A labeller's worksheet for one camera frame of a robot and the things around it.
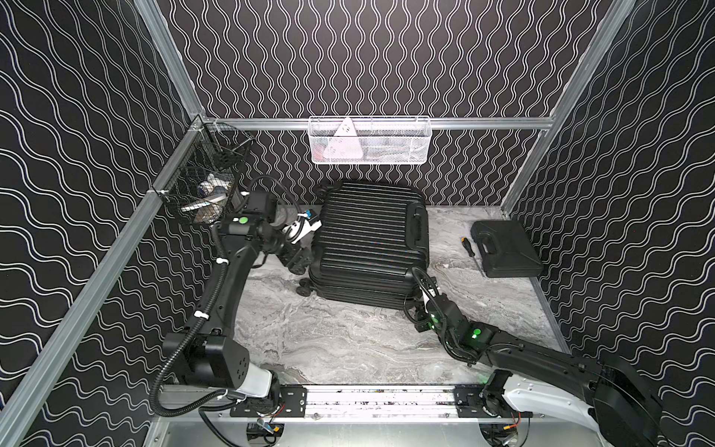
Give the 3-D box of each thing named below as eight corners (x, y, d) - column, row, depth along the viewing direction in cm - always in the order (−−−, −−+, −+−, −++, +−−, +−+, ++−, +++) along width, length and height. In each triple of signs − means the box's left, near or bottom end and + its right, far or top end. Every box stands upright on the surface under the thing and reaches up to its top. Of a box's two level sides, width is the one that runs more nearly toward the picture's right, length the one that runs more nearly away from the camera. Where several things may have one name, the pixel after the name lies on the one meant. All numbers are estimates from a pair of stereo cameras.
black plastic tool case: (486, 277, 101) (492, 268, 96) (470, 231, 115) (475, 221, 110) (538, 278, 101) (547, 268, 96) (516, 231, 115) (523, 221, 110)
